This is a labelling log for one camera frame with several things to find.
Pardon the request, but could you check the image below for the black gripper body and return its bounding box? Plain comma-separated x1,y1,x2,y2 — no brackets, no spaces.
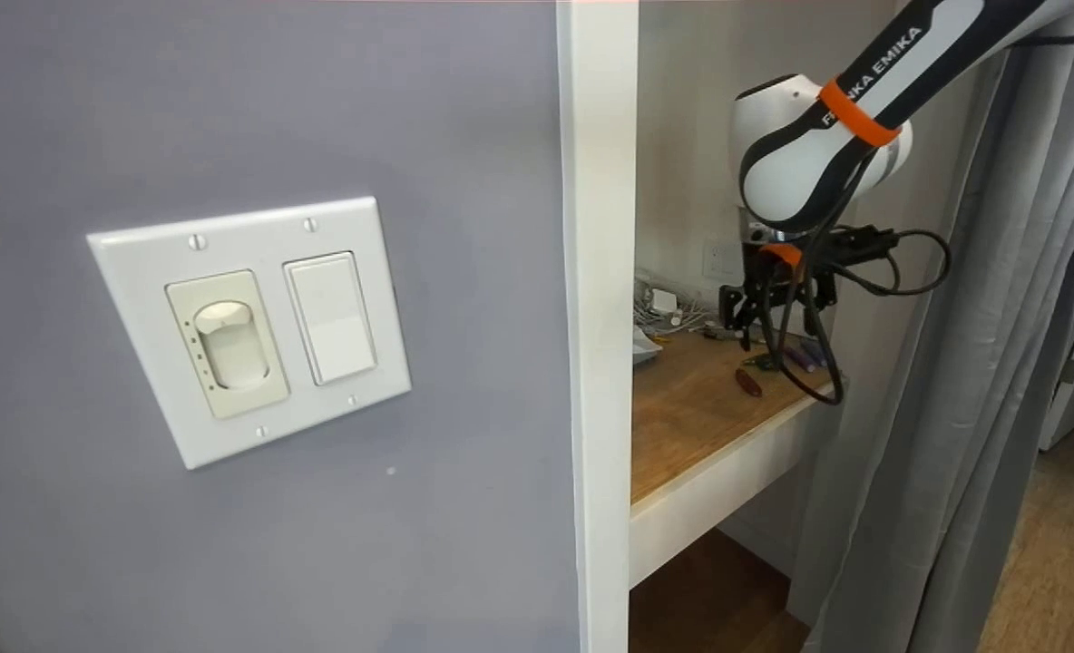
725,255,809,334

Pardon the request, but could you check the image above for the white power adapter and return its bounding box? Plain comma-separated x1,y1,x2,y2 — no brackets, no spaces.
635,278,687,330

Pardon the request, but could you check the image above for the small white object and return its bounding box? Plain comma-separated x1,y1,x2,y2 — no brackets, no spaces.
627,325,666,368

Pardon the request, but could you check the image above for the grey curtain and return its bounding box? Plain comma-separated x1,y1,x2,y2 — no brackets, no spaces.
788,33,1074,653

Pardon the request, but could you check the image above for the beige dimmer slider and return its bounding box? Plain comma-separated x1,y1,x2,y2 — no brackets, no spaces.
162,263,294,424

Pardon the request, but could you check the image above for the white door frame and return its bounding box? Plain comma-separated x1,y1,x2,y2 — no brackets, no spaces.
555,0,644,653

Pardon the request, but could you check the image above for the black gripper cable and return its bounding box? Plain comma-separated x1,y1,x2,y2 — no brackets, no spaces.
788,222,959,411

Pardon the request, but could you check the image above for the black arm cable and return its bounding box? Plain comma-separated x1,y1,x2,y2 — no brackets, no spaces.
1013,18,1074,54

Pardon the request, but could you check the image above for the white rocker switch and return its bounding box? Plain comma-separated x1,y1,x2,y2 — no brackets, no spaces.
280,247,382,391

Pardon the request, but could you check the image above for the white wall switch plate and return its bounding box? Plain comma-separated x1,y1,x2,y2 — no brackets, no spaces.
84,193,418,471

